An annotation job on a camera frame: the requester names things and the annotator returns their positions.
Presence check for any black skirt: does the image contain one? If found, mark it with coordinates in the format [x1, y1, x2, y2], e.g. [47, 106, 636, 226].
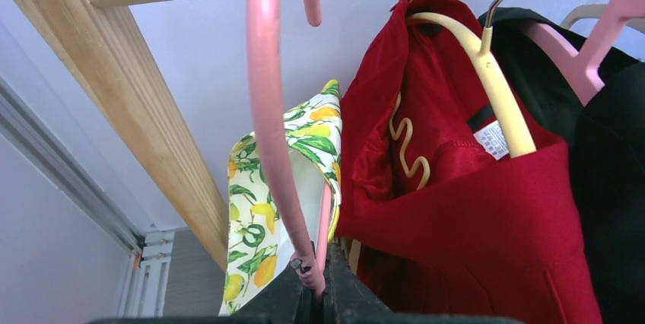
[492, 8, 644, 323]

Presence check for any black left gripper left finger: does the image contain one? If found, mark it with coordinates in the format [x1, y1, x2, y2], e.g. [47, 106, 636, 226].
[92, 269, 313, 324]

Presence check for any cream plastic hanger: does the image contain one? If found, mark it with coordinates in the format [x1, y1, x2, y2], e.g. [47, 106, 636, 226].
[338, 0, 543, 278]

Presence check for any wooden clothes rack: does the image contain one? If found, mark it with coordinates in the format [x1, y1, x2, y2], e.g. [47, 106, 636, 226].
[14, 0, 227, 267]

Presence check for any pink plastic hanger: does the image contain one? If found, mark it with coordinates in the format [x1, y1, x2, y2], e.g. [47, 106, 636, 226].
[521, 0, 645, 107]

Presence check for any pink wire hanger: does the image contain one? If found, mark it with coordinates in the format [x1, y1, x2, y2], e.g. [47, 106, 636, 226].
[246, 0, 332, 300]

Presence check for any beige wooden hanger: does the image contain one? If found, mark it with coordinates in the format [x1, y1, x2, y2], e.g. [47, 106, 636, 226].
[560, 4, 644, 33]

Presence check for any lemon print skirt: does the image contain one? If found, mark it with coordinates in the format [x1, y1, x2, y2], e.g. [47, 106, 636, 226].
[220, 79, 342, 316]

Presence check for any red pleated skirt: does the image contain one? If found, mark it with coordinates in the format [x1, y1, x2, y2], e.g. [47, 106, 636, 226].
[336, 0, 602, 323]

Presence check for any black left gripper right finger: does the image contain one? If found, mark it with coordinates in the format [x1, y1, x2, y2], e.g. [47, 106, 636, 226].
[323, 241, 517, 324]

